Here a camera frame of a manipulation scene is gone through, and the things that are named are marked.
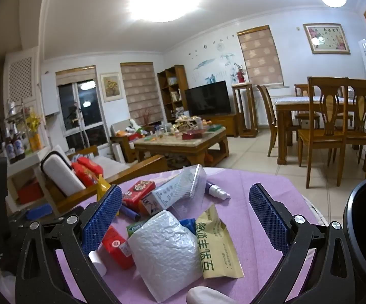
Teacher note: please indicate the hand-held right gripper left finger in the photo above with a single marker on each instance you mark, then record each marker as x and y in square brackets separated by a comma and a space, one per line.
[102, 215]

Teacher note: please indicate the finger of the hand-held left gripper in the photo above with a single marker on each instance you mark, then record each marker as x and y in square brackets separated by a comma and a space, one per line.
[39, 211]

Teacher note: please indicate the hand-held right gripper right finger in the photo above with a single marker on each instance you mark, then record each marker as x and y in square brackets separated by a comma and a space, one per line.
[268, 218]

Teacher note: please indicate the purple tube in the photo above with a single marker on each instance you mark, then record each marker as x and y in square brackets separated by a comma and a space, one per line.
[129, 212]

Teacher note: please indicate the orange red carton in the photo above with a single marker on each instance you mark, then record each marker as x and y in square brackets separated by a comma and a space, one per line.
[116, 250]

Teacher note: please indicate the white cardboard box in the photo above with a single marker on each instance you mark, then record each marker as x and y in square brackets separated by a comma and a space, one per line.
[165, 196]

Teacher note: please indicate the black trash bin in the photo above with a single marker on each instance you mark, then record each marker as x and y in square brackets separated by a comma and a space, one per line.
[365, 228]

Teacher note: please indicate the yellow packet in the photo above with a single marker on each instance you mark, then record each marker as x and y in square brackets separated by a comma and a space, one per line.
[102, 187]

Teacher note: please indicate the green gum packet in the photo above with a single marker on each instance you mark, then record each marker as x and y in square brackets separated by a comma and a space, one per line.
[135, 227]

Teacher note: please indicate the red printed box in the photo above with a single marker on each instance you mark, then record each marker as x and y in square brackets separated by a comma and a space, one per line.
[138, 190]

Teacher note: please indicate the white sofa cushion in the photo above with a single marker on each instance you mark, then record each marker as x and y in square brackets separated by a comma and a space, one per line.
[61, 172]

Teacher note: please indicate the red patterned cushion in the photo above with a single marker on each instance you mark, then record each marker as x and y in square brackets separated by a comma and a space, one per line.
[86, 171]

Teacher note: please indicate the brown beer bottle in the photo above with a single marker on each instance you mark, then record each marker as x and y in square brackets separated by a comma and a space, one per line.
[10, 148]
[19, 147]

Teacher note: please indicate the white cylinder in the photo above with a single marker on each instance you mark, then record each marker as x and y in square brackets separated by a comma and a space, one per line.
[99, 264]

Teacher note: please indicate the wooden sofa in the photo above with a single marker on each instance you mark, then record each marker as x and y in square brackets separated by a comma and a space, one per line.
[138, 167]

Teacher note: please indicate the beige snack packet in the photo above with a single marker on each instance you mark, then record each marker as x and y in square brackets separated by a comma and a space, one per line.
[217, 253]

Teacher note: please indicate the white bubble mailer bag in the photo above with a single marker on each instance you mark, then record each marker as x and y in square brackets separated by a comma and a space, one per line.
[164, 253]

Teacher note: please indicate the wooden armchair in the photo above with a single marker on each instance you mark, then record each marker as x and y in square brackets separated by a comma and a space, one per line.
[119, 142]

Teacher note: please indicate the blue wrapper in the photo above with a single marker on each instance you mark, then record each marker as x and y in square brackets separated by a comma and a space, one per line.
[189, 224]

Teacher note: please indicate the yellow flowers in vase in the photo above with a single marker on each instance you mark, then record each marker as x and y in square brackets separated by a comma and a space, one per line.
[34, 123]

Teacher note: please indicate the clear plastic container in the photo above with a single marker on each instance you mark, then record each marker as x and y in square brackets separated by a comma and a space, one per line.
[191, 183]

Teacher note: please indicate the white rounded object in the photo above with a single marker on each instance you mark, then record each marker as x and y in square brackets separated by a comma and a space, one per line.
[208, 296]

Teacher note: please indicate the wooden dining chair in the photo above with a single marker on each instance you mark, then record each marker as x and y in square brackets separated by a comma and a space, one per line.
[267, 107]
[361, 107]
[301, 90]
[322, 136]

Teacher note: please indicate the white framed window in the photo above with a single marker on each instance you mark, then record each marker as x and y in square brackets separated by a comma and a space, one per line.
[88, 114]

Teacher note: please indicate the wooden television stand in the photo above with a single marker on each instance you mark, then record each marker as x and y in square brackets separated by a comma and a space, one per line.
[227, 123]

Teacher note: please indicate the green flat box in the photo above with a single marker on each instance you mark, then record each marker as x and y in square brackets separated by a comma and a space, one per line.
[215, 129]

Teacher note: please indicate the wooden coffee table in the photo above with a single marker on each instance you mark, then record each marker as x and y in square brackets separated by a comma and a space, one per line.
[183, 144]

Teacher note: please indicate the small red box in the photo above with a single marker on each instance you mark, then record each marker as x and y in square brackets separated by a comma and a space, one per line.
[192, 135]

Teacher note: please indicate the wooden dining table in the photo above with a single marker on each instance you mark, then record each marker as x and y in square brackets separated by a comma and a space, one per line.
[297, 101]

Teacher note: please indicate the white lattice cabinet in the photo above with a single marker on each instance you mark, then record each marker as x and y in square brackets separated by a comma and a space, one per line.
[20, 76]

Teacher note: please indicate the sunflower painting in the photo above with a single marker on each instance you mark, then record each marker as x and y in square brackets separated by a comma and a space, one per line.
[111, 87]

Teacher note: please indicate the beige patterned window blind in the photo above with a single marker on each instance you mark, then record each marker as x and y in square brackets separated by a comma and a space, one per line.
[140, 91]
[259, 57]

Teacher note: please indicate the tall wooden stand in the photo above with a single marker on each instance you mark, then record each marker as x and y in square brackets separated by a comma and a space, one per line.
[243, 87]

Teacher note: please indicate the black television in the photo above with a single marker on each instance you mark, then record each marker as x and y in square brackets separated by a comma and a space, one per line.
[206, 99]

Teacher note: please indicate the rolled beige window blind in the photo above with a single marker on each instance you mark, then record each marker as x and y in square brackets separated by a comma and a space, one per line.
[75, 74]

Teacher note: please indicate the red flower vase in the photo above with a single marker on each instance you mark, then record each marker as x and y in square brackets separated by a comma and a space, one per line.
[240, 76]

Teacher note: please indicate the wooden bookshelf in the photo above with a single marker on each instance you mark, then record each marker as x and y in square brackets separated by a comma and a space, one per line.
[181, 82]

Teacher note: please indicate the framed floral picture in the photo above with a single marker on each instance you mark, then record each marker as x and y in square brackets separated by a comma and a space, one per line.
[327, 38]

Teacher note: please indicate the white wall boiler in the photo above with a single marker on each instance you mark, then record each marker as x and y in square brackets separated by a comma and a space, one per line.
[50, 93]

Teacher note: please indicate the blue wall decal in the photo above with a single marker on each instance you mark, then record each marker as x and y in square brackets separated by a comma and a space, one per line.
[206, 63]

